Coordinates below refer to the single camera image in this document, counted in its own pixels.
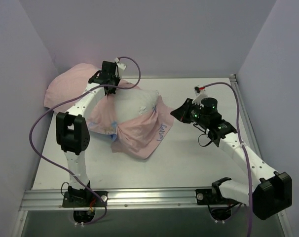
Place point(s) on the aluminium right side rail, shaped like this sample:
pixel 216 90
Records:
pixel 252 142

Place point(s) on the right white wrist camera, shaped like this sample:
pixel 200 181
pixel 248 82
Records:
pixel 200 94

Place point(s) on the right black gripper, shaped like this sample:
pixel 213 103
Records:
pixel 189 111

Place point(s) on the aluminium rail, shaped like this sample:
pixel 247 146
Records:
pixel 169 212
pixel 252 142

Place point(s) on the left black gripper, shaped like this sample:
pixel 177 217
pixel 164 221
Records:
pixel 109 82

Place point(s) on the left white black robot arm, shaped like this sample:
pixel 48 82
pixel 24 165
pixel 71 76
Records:
pixel 71 127

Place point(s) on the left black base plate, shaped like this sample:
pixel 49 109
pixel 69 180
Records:
pixel 84 199

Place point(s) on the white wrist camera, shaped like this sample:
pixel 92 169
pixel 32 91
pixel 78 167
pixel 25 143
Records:
pixel 200 94
pixel 120 66

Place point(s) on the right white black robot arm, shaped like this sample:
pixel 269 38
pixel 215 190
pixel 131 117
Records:
pixel 267 191

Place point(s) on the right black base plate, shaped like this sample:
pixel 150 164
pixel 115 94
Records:
pixel 207 197

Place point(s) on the pink blue pillowcase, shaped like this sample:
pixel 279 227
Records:
pixel 138 137

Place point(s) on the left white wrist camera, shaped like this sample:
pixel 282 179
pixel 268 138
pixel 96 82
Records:
pixel 120 66

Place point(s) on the aluminium front rail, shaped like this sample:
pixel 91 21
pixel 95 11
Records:
pixel 169 212

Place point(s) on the white pillow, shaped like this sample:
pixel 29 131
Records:
pixel 129 104

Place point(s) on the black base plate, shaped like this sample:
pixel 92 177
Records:
pixel 84 199
pixel 207 197

